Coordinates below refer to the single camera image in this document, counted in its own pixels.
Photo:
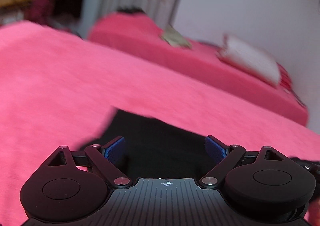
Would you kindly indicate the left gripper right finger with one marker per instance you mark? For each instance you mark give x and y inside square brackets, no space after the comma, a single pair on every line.
[225,158]

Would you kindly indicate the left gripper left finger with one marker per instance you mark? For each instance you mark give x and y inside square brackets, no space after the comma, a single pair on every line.
[103,159]

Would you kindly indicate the black pants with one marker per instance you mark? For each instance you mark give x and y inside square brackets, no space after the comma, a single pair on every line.
[154,149]

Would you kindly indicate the near pink bed blanket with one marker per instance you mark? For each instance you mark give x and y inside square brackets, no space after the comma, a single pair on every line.
[57,89]

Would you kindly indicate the pink bed blanket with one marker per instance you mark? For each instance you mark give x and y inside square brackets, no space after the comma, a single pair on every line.
[138,35]
[57,89]

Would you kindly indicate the folded red blanket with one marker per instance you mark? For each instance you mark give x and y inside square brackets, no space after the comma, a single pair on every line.
[285,79]

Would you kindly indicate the white pillow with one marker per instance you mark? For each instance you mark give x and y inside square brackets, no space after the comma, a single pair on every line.
[250,59]

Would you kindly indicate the far pink bed blanket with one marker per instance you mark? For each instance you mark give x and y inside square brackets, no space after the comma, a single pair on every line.
[138,35]

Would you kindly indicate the beige cloth on bed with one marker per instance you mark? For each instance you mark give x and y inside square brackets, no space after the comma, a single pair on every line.
[174,38]

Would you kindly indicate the black garment on far bed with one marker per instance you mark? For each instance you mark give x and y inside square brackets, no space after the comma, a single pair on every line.
[132,10]

